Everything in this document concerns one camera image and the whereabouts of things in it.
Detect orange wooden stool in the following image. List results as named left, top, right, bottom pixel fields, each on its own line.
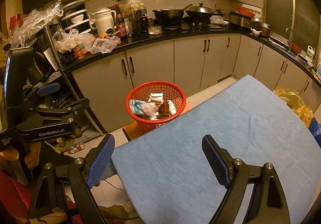
left=122, top=103, right=193, bottom=141

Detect red label sauce bottle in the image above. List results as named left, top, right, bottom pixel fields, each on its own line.
left=115, top=4, right=127, bottom=38

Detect white green detergent jug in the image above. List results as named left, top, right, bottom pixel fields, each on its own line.
left=305, top=45, right=315, bottom=62

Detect lidded steel wok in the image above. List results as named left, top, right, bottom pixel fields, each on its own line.
left=186, top=3, right=226, bottom=19

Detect chrome sink faucet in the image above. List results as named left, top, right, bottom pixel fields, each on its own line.
left=286, top=27, right=293, bottom=52

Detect white electric kettle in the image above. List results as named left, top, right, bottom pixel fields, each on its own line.
left=88, top=7, right=116, bottom=36

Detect white dish rack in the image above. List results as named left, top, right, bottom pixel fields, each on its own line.
left=60, top=0, right=91, bottom=34

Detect yellow plastic bag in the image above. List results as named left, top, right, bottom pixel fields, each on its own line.
left=273, top=87, right=314, bottom=128

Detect steel cooking pot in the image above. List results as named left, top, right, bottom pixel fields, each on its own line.
left=251, top=18, right=271, bottom=38

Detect dark soy sauce bottle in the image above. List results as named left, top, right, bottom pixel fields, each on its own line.
left=137, top=1, right=148, bottom=34

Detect white plastic bags on counter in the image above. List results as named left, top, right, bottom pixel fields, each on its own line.
left=53, top=28, right=121, bottom=54

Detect person's left hand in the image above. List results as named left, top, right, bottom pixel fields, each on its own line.
left=1, top=142, right=41, bottom=178

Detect black wok with handle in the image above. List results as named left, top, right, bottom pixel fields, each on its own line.
left=152, top=3, right=193, bottom=21

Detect rectangular steel cooker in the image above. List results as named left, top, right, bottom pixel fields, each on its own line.
left=229, top=11, right=251, bottom=29

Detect red bowl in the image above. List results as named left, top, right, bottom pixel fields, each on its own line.
left=237, top=6, right=256, bottom=18

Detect white small bowl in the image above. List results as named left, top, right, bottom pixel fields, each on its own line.
left=251, top=28, right=262, bottom=36

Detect orange cardboard box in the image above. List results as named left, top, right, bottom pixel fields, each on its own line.
left=148, top=92, right=164, bottom=105

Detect white plastic bottle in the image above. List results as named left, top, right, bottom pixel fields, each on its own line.
left=167, top=100, right=177, bottom=116

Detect red plastic basket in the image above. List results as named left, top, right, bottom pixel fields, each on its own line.
left=125, top=81, right=187, bottom=133

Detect teal small packet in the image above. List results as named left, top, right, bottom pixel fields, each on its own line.
left=128, top=99, right=146, bottom=115

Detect brown foil wrapper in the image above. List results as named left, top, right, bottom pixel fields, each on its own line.
left=158, top=100, right=169, bottom=114

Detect blue plastic bag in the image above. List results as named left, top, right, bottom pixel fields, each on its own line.
left=309, top=118, right=321, bottom=147

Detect pink white plastic bag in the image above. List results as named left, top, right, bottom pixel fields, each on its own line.
left=141, top=102, right=159, bottom=117

